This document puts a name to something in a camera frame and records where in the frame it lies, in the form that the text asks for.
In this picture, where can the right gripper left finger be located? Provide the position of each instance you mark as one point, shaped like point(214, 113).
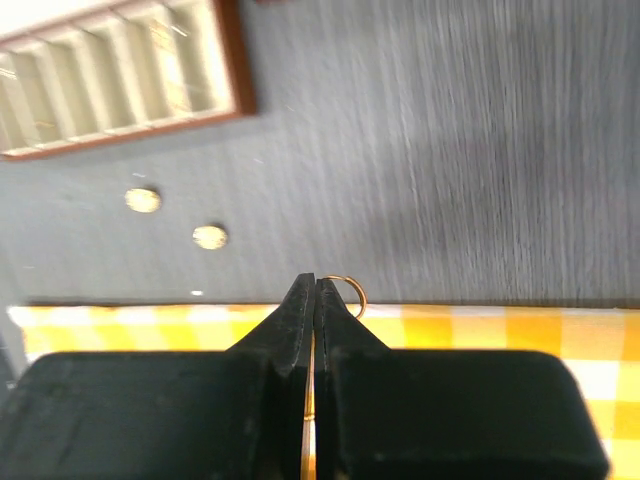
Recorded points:
point(233, 414)

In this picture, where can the yellow checkered cloth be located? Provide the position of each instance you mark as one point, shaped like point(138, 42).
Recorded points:
point(599, 346)

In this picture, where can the brown jewelry tray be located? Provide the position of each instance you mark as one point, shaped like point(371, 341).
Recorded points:
point(79, 74)

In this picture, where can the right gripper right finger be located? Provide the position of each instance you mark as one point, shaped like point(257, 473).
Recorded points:
point(384, 413)

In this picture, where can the round gold earring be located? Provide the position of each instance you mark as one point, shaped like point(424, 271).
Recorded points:
point(143, 200)
point(210, 237)

